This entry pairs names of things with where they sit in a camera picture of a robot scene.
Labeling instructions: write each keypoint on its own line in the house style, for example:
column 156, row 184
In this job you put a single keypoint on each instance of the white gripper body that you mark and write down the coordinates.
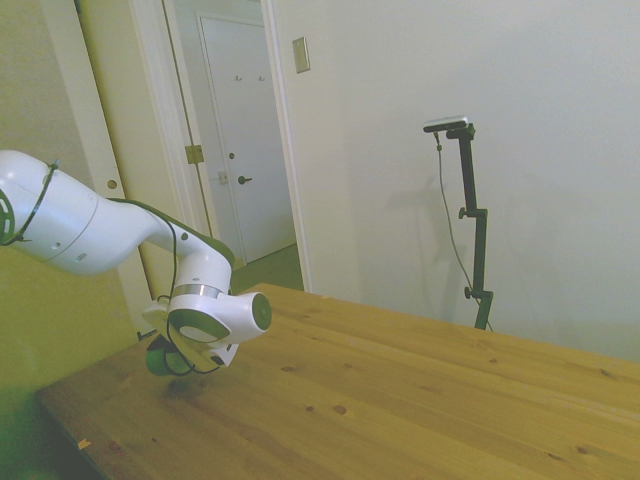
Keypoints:
column 155, row 317

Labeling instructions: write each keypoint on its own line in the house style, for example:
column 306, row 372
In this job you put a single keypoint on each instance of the teal enamel mug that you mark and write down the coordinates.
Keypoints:
column 160, row 362

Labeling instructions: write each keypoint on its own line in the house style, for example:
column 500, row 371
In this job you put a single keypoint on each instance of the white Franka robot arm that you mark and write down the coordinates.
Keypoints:
column 65, row 220

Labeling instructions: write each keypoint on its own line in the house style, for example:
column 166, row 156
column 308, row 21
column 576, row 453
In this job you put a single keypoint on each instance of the brass door hinge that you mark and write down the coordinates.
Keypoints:
column 194, row 154

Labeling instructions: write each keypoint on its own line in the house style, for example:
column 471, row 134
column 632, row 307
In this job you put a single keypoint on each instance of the cream open door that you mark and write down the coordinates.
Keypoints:
column 135, row 125

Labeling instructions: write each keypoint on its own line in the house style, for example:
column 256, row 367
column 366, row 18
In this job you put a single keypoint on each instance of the white closed door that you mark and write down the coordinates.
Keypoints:
column 250, row 125

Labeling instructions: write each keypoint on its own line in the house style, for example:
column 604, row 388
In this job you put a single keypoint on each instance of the flat wrist camera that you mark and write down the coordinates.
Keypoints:
column 192, row 352

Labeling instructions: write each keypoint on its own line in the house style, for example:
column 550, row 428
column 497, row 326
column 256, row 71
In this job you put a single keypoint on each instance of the beige wall switch plate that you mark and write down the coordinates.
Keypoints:
column 301, row 55

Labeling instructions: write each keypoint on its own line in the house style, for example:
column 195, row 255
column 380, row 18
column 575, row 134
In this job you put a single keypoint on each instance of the black jointed camera stand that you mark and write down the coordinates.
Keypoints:
column 475, row 210

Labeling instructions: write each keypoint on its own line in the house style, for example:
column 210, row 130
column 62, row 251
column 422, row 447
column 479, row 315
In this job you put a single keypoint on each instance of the grey camera on stand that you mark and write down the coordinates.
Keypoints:
column 446, row 123

